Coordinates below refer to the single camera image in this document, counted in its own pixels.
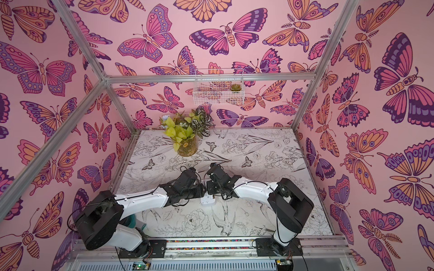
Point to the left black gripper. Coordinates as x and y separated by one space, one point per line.
200 192

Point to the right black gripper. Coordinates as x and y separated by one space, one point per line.
215 183

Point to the white digital alarm clock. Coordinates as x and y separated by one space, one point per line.
208 200

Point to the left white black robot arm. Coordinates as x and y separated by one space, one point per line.
103 221

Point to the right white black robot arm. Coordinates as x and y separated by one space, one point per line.
292 206

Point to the green plant in glass vase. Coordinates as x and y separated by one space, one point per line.
182 134

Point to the dark patterned leaf plant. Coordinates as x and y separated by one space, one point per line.
201 122

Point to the small succulent in basket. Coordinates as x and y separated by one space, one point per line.
236 88

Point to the white wire wall basket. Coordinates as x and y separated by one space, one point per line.
212 86

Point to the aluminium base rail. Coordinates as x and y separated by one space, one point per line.
220 254

